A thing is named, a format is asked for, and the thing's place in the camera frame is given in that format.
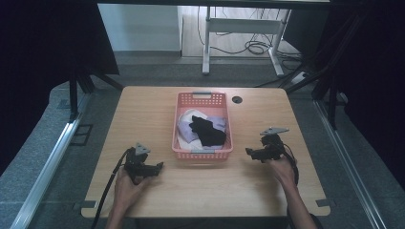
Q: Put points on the lavender cloth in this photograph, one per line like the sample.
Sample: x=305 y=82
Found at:
x=186 y=130

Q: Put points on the white cloth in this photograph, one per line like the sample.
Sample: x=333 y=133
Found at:
x=191 y=114

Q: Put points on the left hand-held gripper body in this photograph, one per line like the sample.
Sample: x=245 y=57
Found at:
x=136 y=159

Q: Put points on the pink plastic basket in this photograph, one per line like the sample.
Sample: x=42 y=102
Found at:
x=219 y=105

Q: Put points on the person's right hand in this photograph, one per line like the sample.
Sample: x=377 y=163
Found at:
x=283 y=173

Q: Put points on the aluminium floor rail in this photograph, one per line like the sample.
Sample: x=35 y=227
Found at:
x=44 y=171
x=347 y=162

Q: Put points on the black cloth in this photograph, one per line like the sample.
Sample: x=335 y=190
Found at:
x=207 y=132

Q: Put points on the black curtain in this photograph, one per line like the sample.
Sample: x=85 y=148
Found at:
x=372 y=79
x=47 y=47

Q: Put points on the person's left hand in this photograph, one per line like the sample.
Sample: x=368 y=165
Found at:
x=127 y=187

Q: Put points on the black metal stand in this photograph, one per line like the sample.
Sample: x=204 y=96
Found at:
x=74 y=95
x=331 y=82

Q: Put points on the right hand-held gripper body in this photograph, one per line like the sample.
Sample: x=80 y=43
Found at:
x=273 y=144

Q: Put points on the white metal desk frame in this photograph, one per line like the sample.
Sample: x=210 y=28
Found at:
x=242 y=26

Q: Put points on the grey tape piece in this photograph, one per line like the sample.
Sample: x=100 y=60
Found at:
x=323 y=202
x=88 y=204

